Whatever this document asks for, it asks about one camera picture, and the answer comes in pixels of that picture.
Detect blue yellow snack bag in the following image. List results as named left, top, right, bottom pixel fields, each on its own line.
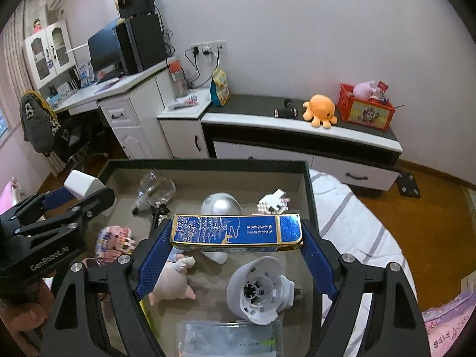
left=210, top=66, right=231, bottom=107

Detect white wall power outlet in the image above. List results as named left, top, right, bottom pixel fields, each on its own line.
left=190, top=40, right=227, bottom=55

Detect person's left hand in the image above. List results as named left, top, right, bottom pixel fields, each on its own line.
left=0, top=277, right=57, bottom=347

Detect black power cable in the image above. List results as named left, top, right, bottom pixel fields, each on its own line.
left=184, top=48, right=209, bottom=88

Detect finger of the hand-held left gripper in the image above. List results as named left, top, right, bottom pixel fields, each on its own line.
left=0, top=186, right=76, bottom=228
left=14, top=187, right=115, bottom=238

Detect pink plush toy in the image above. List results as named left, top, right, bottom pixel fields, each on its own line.
left=352, top=79, right=377, bottom=99

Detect pale striped curtain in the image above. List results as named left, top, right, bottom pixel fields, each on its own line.
left=0, top=4, right=38, bottom=120

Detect small printed packet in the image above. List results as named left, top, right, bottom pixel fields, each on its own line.
left=167, top=95, right=200, bottom=112

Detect small black device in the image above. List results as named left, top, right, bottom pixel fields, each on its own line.
left=274, top=98, right=297, bottom=118

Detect grey patterned backpack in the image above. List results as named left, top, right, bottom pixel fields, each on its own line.
left=19, top=91, right=62, bottom=156

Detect white radiator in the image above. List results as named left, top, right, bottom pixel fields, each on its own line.
left=48, top=152, right=66, bottom=178

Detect red printed crate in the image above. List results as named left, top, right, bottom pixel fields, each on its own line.
left=338, top=83, right=396, bottom=132

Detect clear plastic packet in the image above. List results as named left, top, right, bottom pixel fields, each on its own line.
left=175, top=320, right=284, bottom=357

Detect pink blanket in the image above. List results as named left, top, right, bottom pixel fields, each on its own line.
left=0, top=178, right=24, bottom=211

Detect black computer tower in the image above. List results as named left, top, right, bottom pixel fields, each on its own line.
left=115, top=12, right=168, bottom=76

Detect white lamp socket housing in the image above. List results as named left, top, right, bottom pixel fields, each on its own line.
left=226, top=255, right=302, bottom=326

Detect white glass-door cabinet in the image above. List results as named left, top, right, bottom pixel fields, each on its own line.
left=24, top=20, right=77, bottom=90

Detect white striped bed sheet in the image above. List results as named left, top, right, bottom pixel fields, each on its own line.
left=309, top=169, right=419, bottom=321

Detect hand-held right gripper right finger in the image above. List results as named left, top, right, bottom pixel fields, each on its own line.
left=300, top=219, right=432, bottom=357

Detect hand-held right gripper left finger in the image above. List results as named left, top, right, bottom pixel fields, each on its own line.
left=39, top=219, right=175, bottom=357

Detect white computer desk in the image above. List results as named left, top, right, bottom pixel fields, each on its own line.
left=48, top=59, right=176, bottom=161

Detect small white cabinet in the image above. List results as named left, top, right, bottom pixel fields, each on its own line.
left=156, top=88, right=213, bottom=159

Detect white building block model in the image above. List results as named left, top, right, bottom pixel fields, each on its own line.
left=256, top=188, right=291, bottom=216

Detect low black white cabinet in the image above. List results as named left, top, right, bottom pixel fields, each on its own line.
left=200, top=94, right=404, bottom=199

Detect pink pig plush doll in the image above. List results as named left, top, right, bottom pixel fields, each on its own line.
left=148, top=253, right=197, bottom=306

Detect black computer monitor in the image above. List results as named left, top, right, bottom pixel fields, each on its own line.
left=87, top=20, right=126, bottom=74

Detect orange octopus plush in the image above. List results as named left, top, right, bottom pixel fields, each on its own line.
left=302, top=94, right=339, bottom=130

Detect blue white carton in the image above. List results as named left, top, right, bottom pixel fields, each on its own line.
left=76, top=61, right=94, bottom=81

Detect colourful patterned pouch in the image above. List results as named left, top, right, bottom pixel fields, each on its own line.
left=95, top=225, right=135, bottom=265

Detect yellow plastic object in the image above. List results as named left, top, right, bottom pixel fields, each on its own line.
left=140, top=299, right=155, bottom=334

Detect clear bottle orange cap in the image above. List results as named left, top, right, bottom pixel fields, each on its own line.
left=167, top=57, right=189, bottom=98

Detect purple printed quilt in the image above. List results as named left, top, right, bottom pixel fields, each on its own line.
left=421, top=289, right=476, bottom=357

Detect blue rectangular box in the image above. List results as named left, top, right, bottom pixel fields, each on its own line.
left=170, top=213, right=304, bottom=254

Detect grey shallow storage box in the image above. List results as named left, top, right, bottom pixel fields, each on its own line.
left=56, top=159, right=325, bottom=357

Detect small white box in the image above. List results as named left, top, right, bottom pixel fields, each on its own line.
left=64, top=170, right=103, bottom=200

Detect silver white dome lamp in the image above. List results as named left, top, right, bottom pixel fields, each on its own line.
left=201, top=192, right=242, bottom=265

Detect clear plastic bottle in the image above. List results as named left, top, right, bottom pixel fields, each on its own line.
left=131, top=170, right=176, bottom=215

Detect black speaker box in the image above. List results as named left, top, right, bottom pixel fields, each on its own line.
left=115, top=0, right=157, bottom=19

